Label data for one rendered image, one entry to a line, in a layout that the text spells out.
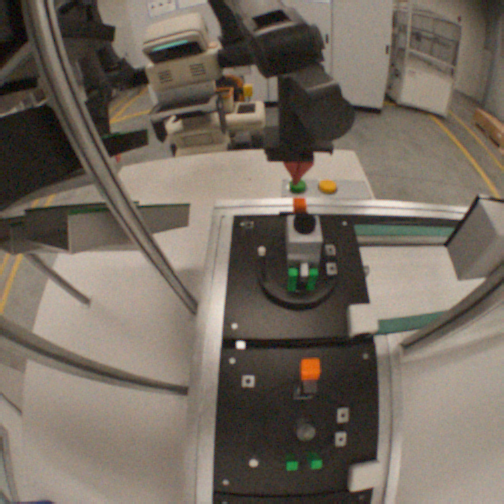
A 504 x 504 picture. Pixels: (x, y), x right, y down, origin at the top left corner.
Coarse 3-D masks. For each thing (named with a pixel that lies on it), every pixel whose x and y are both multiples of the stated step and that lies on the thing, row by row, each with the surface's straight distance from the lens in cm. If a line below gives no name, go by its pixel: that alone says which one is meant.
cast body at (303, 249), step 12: (288, 216) 34; (300, 216) 32; (312, 216) 32; (288, 228) 32; (300, 228) 31; (312, 228) 31; (288, 240) 31; (300, 240) 31; (312, 240) 31; (288, 252) 33; (300, 252) 33; (312, 252) 33; (288, 264) 34; (300, 264) 34; (312, 264) 35; (300, 276) 34
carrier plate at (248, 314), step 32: (256, 224) 48; (320, 224) 48; (352, 224) 50; (256, 256) 43; (352, 256) 45; (256, 288) 40; (352, 288) 42; (224, 320) 39; (256, 320) 38; (288, 320) 38; (320, 320) 39
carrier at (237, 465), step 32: (224, 352) 38; (256, 352) 37; (288, 352) 37; (320, 352) 38; (352, 352) 39; (224, 384) 37; (256, 384) 37; (288, 384) 34; (320, 384) 35; (352, 384) 38; (224, 416) 37; (256, 416) 35; (288, 416) 35; (320, 416) 35; (352, 416) 38; (224, 448) 38; (256, 448) 33; (288, 448) 35; (320, 448) 36; (352, 448) 39; (224, 480) 40; (256, 480) 39; (288, 480) 39; (320, 480) 40; (352, 480) 39
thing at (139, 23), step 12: (132, 0) 358; (144, 0) 350; (156, 0) 344; (168, 0) 338; (132, 12) 356; (144, 12) 349; (156, 12) 342; (168, 12) 337; (180, 12) 332; (132, 24) 356; (144, 24) 349; (144, 36) 349; (144, 60) 354
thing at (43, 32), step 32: (32, 0) 24; (32, 32) 24; (64, 64) 23; (64, 96) 22; (64, 128) 24; (96, 160) 24; (128, 224) 29; (32, 256) 57; (160, 256) 35; (64, 288) 63; (0, 320) 17; (192, 320) 52; (32, 352) 19; (64, 352) 21; (128, 384) 28; (160, 384) 36
